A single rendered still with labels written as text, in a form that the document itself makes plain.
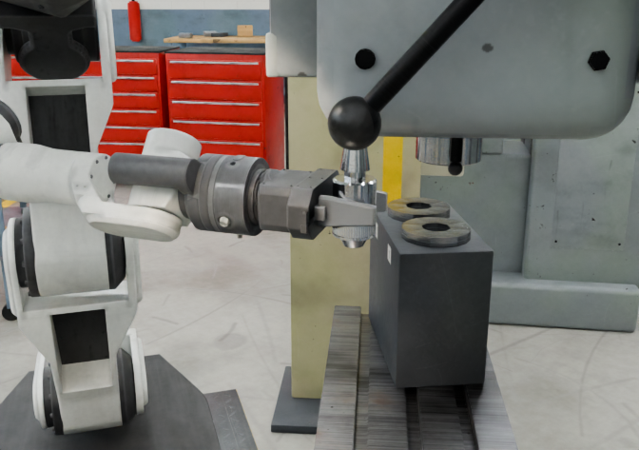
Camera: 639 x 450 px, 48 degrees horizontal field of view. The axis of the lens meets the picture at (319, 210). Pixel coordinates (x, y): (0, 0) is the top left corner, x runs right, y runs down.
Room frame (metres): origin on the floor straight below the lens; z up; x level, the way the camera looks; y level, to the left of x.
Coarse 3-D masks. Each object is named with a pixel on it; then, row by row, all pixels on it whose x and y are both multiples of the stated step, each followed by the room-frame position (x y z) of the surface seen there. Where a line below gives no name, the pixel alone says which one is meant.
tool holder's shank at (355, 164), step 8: (344, 152) 0.74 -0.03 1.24; (352, 152) 0.73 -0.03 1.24; (360, 152) 0.73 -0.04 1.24; (344, 160) 0.74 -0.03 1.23; (352, 160) 0.73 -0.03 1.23; (360, 160) 0.73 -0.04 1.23; (368, 160) 0.74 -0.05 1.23; (344, 168) 0.74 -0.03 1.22; (352, 168) 0.73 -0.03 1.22; (360, 168) 0.73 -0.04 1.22; (368, 168) 0.74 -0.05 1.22; (344, 176) 0.74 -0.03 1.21; (352, 176) 0.74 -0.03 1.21; (360, 176) 0.74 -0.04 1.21
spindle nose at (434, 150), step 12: (420, 144) 0.51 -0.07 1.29; (432, 144) 0.50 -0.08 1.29; (444, 144) 0.49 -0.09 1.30; (468, 144) 0.50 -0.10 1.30; (480, 144) 0.51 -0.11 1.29; (420, 156) 0.51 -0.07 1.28; (432, 156) 0.50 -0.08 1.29; (444, 156) 0.49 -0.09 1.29; (468, 156) 0.50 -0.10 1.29; (480, 156) 0.51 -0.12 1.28
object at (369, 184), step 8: (336, 176) 0.75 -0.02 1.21; (368, 176) 0.75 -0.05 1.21; (336, 184) 0.73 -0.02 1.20; (344, 184) 0.73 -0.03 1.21; (352, 184) 0.72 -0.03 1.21; (360, 184) 0.72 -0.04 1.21; (368, 184) 0.73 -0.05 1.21; (376, 184) 0.74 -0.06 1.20; (352, 192) 0.72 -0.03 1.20; (360, 192) 0.72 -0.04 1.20
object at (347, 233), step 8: (336, 192) 0.73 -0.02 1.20; (344, 192) 0.73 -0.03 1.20; (368, 192) 0.73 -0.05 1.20; (376, 192) 0.74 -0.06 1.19; (352, 200) 0.72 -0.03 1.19; (360, 200) 0.72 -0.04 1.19; (368, 200) 0.73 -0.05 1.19; (376, 200) 0.74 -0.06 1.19; (336, 232) 0.73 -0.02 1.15; (344, 232) 0.73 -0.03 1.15; (352, 232) 0.72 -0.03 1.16; (360, 232) 0.72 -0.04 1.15; (368, 232) 0.73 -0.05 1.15; (344, 240) 0.73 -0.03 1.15; (352, 240) 0.72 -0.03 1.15; (360, 240) 0.72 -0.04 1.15
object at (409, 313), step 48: (384, 240) 0.93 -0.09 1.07; (432, 240) 0.86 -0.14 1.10; (480, 240) 0.88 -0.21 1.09; (384, 288) 0.92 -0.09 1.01; (432, 288) 0.84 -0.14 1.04; (480, 288) 0.84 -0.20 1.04; (384, 336) 0.91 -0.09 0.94; (432, 336) 0.84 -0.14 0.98; (480, 336) 0.84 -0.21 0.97; (432, 384) 0.84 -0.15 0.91
